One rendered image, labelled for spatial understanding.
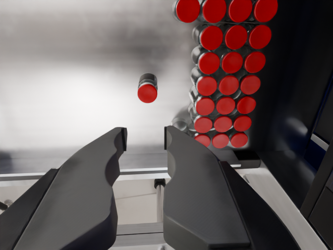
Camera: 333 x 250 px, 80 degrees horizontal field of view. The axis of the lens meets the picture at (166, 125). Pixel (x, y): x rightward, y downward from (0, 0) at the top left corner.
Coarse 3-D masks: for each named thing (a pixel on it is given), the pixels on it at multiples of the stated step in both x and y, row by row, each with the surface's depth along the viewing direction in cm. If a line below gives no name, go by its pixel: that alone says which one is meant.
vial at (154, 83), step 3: (147, 72) 24; (141, 75) 24; (156, 78) 23; (141, 81) 21; (144, 81) 21; (147, 81) 21; (150, 81) 21; (153, 81) 21; (156, 81) 22; (138, 84) 21; (141, 84) 20; (153, 84) 21; (156, 84) 21; (138, 87) 21; (156, 87) 21
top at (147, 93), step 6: (144, 84) 20; (150, 84) 20; (138, 90) 20; (144, 90) 20; (150, 90) 20; (156, 90) 20; (138, 96) 20; (144, 96) 20; (150, 96) 20; (156, 96) 20; (144, 102) 21; (150, 102) 21
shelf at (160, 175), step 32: (288, 0) 21; (320, 0) 21; (288, 32) 23; (320, 32) 23; (288, 64) 25; (320, 64) 25; (256, 96) 26; (288, 96) 27; (320, 96) 27; (256, 128) 29; (288, 128) 29
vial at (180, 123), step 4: (176, 120) 26; (180, 120) 26; (184, 120) 27; (172, 124) 26; (176, 124) 25; (180, 124) 25; (184, 124) 25; (180, 128) 24; (184, 128) 24; (188, 128) 25; (184, 132) 23; (188, 132) 24
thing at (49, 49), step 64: (0, 0) 20; (64, 0) 20; (128, 0) 20; (0, 64) 22; (64, 64) 23; (128, 64) 23; (192, 64) 24; (0, 128) 26; (64, 128) 27; (128, 128) 27
